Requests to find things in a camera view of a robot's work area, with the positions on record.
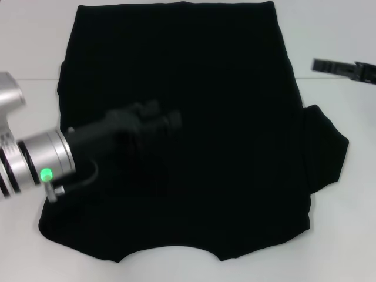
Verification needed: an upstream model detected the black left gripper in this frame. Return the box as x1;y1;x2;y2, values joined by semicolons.
66;99;182;154

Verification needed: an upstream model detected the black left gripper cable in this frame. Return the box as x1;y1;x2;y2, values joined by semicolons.
46;160;99;204

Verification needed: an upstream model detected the black shirt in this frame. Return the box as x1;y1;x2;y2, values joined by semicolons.
38;1;350;263

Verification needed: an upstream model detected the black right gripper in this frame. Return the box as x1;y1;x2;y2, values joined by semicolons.
310;58;376;86

